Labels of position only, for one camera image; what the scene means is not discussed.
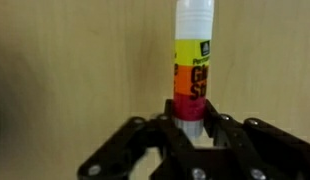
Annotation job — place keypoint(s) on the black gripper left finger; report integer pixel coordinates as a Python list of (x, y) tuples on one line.
[(128, 140)]

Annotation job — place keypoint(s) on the glue stick with yellow-orange-red label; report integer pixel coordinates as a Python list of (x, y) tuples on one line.
[(191, 66)]

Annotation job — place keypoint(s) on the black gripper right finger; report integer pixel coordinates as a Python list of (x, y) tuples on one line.
[(261, 146)]

